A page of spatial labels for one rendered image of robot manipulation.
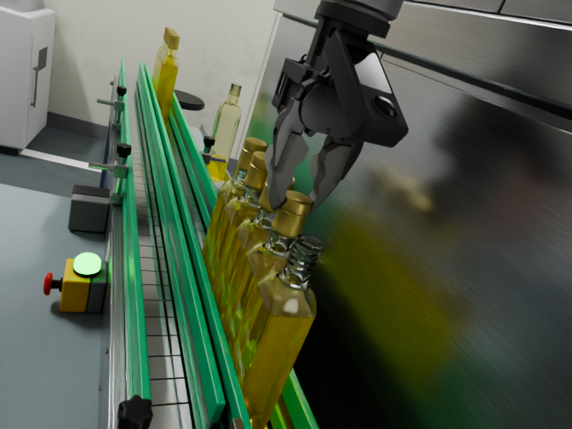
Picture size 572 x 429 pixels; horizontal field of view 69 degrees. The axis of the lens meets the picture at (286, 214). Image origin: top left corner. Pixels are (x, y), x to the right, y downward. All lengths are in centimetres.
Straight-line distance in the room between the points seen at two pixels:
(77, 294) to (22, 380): 16
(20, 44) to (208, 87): 132
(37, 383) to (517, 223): 67
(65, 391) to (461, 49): 70
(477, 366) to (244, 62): 327
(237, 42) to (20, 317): 295
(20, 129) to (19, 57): 44
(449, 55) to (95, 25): 325
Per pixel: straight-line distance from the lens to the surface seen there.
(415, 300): 47
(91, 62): 365
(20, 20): 299
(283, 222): 45
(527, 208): 40
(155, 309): 68
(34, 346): 80
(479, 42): 49
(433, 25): 56
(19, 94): 308
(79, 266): 81
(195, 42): 352
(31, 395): 74
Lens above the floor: 133
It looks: 24 degrees down
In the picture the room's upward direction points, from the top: 20 degrees clockwise
